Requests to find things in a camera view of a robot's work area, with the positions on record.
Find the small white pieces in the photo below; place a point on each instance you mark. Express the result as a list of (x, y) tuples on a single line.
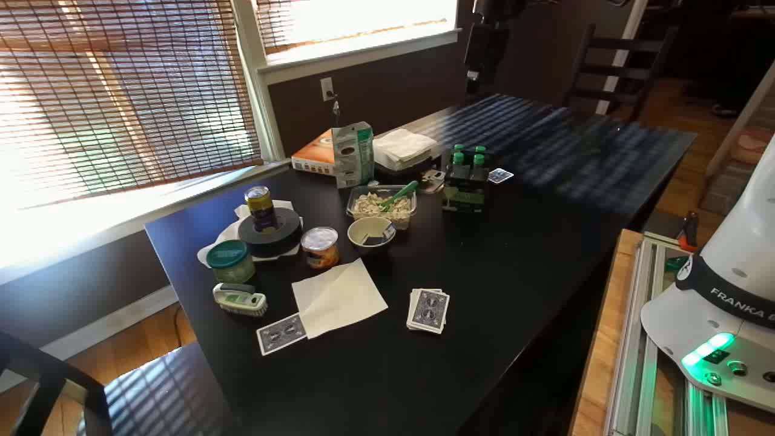
[(435, 181)]

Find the black tape roll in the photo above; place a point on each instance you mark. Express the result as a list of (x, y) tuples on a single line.
[(269, 234)]

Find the black tray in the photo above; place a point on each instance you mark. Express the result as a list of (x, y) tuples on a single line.
[(414, 172)]

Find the small gold-lidded jar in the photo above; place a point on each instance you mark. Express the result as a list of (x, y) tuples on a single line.
[(261, 204)]

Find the black wooden chair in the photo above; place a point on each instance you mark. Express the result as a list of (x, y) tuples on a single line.
[(50, 378)]

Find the blue playing card deck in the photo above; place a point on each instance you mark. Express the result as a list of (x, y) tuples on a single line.
[(429, 310)]

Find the clear plastic bean container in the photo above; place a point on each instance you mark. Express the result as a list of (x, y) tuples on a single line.
[(367, 206)]

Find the green-capped bottle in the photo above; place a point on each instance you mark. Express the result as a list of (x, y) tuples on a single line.
[(478, 156), (458, 153)]

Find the white wall outlet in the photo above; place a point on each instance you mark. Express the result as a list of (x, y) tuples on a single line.
[(329, 88)]

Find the white paper napkin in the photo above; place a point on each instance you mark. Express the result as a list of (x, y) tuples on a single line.
[(341, 297)]

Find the teal lidded container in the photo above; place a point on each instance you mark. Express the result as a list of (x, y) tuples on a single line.
[(232, 259)]

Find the orange can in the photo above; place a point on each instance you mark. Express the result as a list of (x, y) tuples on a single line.
[(320, 246)]

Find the green plastic spoon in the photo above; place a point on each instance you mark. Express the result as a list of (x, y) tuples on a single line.
[(400, 197)]

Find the small white blue sachet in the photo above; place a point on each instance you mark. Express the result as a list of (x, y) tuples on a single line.
[(501, 174)]

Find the cream ceramic bowl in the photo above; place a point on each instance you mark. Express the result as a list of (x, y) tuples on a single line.
[(354, 235)]

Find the small white green device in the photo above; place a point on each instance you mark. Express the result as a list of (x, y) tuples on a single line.
[(242, 299)]

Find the green white milk carton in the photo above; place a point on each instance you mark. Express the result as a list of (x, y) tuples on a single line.
[(353, 153)]

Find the aluminium rail frame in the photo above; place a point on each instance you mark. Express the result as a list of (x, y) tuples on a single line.
[(639, 365)]

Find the dark ladder-back chair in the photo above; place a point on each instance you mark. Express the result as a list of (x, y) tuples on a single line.
[(619, 74)]

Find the large bamboo window blind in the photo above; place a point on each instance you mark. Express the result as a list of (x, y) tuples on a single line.
[(123, 88)]

